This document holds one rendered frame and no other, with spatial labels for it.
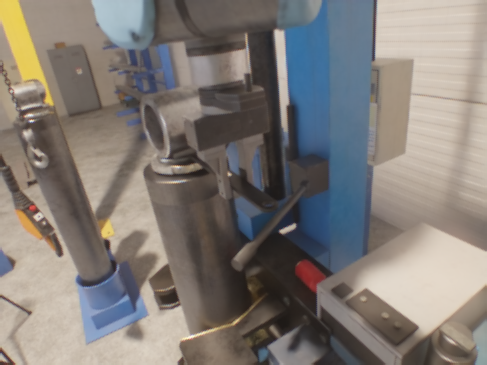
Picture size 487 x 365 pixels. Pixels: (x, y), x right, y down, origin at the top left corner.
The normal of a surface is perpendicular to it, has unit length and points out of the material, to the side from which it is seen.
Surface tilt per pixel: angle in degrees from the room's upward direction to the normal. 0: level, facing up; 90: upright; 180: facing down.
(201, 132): 90
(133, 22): 90
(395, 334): 0
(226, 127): 90
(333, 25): 90
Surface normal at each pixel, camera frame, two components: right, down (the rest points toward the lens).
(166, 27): -0.29, 0.92
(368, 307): -0.12, -0.89
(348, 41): 0.50, 0.33
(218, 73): 0.02, 0.45
